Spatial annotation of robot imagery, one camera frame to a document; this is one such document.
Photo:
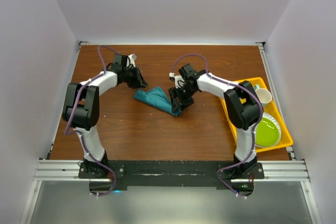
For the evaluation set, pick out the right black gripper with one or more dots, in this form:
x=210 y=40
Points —
x=176 y=105

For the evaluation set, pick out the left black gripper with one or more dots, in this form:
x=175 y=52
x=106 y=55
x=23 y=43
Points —
x=135 y=84

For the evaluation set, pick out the teal cloth napkin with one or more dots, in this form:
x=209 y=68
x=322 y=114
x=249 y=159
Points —
x=156 y=98

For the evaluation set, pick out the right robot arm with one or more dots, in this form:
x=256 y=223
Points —
x=243 y=107

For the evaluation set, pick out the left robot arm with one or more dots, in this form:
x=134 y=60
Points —
x=81 y=108

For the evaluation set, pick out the white mug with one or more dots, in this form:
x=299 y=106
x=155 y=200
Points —
x=264 y=95

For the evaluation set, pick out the green plate white rim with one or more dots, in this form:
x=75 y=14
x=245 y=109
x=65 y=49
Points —
x=268 y=132

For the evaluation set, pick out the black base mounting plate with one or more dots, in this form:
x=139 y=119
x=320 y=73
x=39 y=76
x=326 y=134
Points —
x=120 y=175

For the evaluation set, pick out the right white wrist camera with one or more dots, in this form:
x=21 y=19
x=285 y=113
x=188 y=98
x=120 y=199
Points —
x=178 y=80

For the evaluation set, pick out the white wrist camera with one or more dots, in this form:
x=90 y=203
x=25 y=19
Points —
x=178 y=80
x=132 y=59

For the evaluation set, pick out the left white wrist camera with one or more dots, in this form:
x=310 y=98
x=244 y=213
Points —
x=132 y=59

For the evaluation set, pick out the aluminium frame rail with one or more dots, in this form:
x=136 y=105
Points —
x=274 y=171

